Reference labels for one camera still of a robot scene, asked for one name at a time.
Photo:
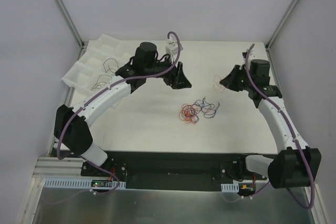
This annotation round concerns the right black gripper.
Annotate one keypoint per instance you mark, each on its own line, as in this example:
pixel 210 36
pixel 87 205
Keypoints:
pixel 238 77

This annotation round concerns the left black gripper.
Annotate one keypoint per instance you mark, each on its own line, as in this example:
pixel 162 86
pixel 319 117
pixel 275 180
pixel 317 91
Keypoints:
pixel 172 76

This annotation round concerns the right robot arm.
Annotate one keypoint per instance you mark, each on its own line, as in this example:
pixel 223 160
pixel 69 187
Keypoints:
pixel 296 164

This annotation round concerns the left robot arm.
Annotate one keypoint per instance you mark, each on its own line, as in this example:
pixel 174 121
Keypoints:
pixel 72 124

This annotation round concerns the white foam compartment tray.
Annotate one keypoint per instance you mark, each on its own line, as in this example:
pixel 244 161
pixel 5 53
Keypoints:
pixel 96 67

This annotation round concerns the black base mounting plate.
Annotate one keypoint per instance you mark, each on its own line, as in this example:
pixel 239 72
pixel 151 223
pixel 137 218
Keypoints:
pixel 174 171

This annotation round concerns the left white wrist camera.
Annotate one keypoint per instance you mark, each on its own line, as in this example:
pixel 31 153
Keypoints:
pixel 171 49

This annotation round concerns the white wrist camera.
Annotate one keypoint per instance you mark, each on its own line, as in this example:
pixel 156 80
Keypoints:
pixel 251 53
pixel 171 49

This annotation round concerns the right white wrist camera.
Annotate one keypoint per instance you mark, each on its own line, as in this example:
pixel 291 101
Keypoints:
pixel 251 53

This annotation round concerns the right white cable duct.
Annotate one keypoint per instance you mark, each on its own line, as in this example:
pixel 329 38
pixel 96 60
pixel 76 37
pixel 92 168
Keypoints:
pixel 230 188

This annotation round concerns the white cable duct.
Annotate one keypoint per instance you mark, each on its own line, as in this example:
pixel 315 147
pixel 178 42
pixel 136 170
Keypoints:
pixel 69 183
pixel 230 188

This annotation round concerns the right aluminium corner post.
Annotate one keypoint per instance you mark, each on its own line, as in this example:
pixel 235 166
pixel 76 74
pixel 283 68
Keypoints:
pixel 284 19

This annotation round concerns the left white cable duct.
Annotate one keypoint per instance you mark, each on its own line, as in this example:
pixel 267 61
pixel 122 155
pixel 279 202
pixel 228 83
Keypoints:
pixel 69 183

